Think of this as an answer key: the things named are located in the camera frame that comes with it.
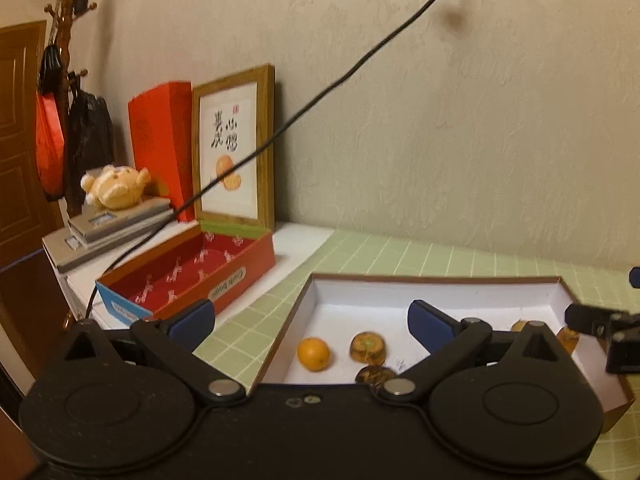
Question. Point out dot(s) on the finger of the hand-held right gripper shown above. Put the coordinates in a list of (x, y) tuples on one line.
[(587, 317), (635, 277)]

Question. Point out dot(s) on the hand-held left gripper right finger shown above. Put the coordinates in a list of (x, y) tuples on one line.
[(430, 325)]

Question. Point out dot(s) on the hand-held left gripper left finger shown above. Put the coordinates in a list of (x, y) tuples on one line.
[(192, 322)]

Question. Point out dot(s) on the brown roll pastry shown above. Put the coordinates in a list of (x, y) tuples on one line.
[(567, 340)]

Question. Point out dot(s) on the white box with brown rim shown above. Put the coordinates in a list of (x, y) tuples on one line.
[(450, 300)]

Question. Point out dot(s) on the dark chocolate cake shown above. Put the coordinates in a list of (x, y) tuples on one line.
[(375, 375)]

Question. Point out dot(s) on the red open box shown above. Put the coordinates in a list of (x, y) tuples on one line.
[(190, 270)]

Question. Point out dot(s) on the small orange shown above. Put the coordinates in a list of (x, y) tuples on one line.
[(313, 353)]

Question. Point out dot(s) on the tan plush toy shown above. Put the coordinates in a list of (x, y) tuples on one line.
[(117, 187)]

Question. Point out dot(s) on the tall red box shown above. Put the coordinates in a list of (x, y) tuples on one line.
[(160, 135)]

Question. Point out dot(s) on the black hanging bag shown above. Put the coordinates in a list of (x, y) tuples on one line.
[(90, 130)]

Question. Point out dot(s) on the red hanging bag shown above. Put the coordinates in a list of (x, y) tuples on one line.
[(50, 150)]

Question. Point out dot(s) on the brown wooden door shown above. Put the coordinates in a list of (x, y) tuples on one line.
[(20, 135)]

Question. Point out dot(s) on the small black bag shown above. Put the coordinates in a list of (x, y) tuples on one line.
[(51, 67)]

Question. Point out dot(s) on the wooden coat rack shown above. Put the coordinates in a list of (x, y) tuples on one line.
[(62, 35)]

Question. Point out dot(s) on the wooden picture frame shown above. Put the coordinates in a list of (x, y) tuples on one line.
[(230, 110)]

